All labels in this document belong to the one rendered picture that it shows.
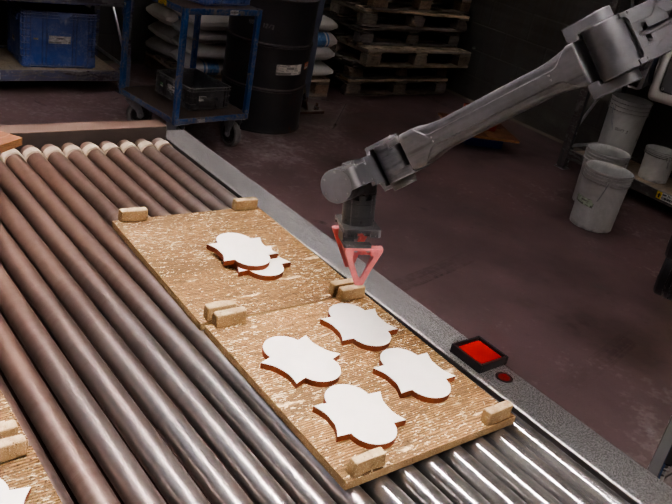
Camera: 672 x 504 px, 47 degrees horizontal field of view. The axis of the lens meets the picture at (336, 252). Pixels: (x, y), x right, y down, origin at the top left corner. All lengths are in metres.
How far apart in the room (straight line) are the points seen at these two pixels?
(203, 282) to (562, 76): 0.74
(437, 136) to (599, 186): 3.68
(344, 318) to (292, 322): 0.10
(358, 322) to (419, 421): 0.26
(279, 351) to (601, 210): 3.80
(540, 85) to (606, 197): 3.75
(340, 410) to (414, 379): 0.17
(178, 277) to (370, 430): 0.51
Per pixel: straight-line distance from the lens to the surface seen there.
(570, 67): 1.15
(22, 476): 1.06
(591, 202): 4.92
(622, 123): 5.91
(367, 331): 1.39
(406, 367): 1.32
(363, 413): 1.19
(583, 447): 1.35
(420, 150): 1.25
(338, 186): 1.25
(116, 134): 2.17
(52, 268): 1.52
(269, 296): 1.46
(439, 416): 1.25
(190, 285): 1.46
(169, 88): 4.93
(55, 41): 5.63
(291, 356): 1.28
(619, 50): 1.13
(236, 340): 1.32
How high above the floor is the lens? 1.66
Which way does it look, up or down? 26 degrees down
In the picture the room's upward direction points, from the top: 12 degrees clockwise
